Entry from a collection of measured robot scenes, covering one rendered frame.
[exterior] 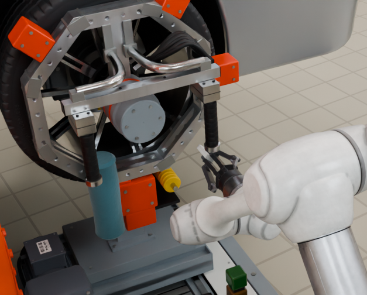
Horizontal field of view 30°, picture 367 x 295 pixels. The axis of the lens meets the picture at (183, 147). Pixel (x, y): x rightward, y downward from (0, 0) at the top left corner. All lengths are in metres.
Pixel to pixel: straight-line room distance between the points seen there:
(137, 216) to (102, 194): 0.27
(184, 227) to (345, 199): 0.59
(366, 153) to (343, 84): 2.62
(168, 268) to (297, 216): 1.23
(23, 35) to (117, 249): 0.90
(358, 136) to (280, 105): 2.38
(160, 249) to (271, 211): 1.21
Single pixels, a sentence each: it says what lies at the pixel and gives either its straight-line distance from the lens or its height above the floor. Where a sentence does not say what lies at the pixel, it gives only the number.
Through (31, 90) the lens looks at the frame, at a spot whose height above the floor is 0.95.
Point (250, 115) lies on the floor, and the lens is 3.57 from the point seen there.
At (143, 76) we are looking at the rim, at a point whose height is 0.85.
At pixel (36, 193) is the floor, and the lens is 3.16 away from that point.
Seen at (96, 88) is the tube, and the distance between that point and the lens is 1.71.
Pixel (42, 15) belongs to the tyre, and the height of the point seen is 1.11.
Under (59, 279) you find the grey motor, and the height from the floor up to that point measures 0.41.
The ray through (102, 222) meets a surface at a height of 0.55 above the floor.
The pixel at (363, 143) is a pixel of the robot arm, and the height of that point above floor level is 1.09.
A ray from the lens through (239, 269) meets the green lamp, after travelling 1.64.
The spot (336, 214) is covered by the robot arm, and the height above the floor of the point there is 1.02.
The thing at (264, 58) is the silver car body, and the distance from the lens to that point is 2.30.
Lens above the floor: 1.76
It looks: 32 degrees down
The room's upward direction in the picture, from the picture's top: 4 degrees counter-clockwise
